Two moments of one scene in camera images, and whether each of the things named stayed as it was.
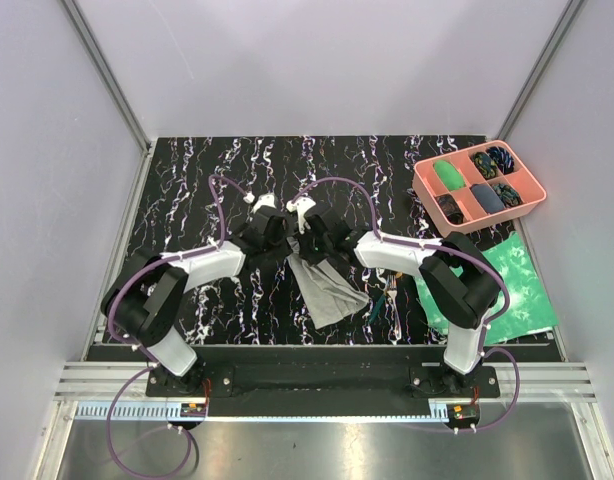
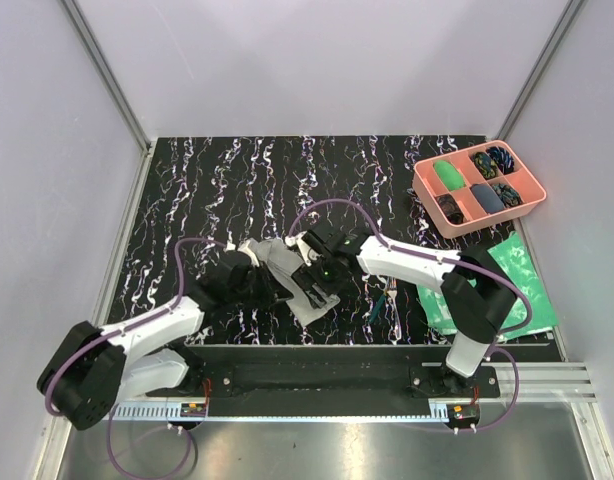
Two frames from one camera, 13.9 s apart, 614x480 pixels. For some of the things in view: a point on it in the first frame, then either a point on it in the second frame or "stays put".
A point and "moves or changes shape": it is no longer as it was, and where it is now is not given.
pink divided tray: x=464 y=188 stays put
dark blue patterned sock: x=502 y=158 stays put
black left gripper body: x=277 y=248 to x=257 y=290
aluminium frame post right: x=569 y=12 stays put
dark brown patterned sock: x=450 y=209 stays put
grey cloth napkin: x=327 y=293 moves or changes shape
